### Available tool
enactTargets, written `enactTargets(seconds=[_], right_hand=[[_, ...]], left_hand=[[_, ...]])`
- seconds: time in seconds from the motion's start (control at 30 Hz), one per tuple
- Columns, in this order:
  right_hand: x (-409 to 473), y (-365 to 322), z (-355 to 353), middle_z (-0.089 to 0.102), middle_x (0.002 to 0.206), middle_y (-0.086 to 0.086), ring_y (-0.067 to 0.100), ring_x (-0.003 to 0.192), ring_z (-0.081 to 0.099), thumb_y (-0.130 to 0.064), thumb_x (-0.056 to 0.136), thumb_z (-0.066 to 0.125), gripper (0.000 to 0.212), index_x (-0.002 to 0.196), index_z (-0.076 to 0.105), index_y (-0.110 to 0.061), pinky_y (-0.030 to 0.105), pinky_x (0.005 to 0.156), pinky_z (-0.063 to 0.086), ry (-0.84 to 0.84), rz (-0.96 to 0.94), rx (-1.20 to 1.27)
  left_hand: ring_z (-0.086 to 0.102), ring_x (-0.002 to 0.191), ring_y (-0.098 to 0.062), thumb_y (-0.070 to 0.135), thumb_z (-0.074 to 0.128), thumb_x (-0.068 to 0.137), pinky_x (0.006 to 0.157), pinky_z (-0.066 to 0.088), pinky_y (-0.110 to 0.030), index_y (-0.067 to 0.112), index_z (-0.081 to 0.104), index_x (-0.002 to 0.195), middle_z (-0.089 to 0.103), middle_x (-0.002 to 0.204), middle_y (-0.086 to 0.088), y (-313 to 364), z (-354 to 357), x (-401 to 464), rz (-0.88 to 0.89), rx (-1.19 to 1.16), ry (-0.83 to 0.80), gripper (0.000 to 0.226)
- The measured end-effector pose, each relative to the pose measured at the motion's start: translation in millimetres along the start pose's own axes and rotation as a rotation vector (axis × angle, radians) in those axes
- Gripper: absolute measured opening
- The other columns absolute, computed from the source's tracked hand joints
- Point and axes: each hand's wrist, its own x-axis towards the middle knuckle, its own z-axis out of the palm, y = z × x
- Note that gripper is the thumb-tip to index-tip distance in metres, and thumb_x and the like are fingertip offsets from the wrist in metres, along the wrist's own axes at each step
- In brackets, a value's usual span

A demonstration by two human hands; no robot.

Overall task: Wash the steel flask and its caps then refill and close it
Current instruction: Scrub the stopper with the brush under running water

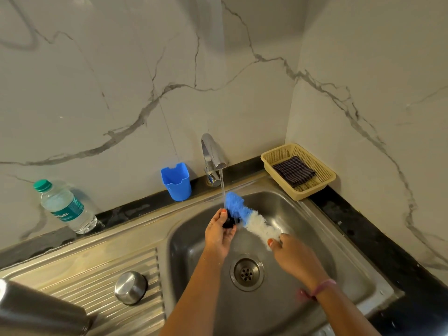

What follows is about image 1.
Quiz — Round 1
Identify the person's left hand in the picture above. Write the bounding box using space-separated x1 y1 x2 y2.
204 208 238 259

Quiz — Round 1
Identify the person's right hand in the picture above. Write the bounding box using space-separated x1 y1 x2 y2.
267 233 331 291

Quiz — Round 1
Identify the blue white bottle brush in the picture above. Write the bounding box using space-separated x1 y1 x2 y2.
224 191 282 249

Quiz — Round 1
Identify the steel cup cap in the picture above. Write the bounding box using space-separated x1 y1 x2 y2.
114 271 149 306

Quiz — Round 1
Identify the stainless steel flask body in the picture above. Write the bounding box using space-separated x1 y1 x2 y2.
0 278 93 336

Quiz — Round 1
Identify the person's left forearm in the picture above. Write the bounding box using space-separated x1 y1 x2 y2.
159 250 226 336

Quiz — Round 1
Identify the clear plastic water bottle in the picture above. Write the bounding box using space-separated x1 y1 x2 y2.
33 179 98 235

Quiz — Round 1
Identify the stainless steel sink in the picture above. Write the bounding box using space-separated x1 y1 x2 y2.
0 171 405 336

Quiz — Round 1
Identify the blue plastic brush holder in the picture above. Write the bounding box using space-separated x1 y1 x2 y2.
160 162 192 202

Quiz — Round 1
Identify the yellow plastic basket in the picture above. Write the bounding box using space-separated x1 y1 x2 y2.
260 143 337 202

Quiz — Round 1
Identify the chrome faucet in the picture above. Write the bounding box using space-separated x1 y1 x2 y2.
201 133 229 188

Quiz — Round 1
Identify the dark checked cloth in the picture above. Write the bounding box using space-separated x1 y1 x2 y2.
272 155 317 189

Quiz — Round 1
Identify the pink thread bracelet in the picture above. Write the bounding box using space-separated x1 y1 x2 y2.
299 279 337 301

